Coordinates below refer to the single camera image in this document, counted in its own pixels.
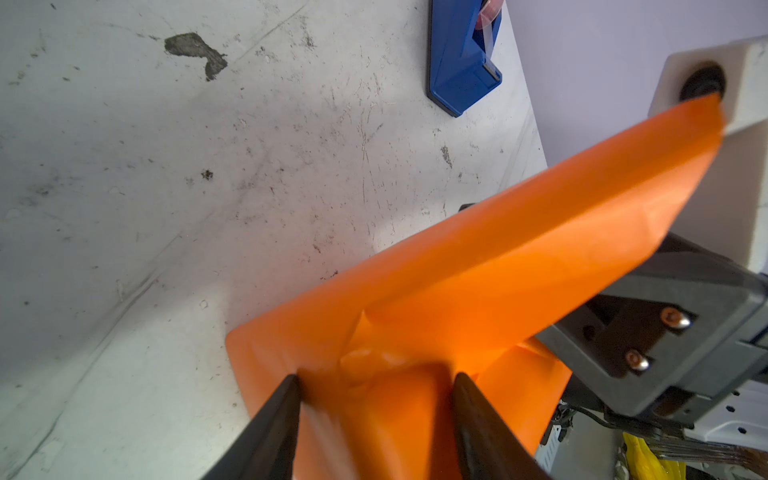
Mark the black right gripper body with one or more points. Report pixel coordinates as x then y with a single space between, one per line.
671 338

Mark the pink tape roll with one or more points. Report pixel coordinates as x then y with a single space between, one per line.
489 11

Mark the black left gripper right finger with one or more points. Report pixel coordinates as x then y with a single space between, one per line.
486 447

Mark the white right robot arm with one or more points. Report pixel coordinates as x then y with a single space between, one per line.
740 418

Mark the orange wrapping paper sheet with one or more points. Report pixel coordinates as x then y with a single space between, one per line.
377 347

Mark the blue tape dispenser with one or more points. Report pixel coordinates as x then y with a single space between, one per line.
460 70

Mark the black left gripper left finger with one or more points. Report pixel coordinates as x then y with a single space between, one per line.
266 448

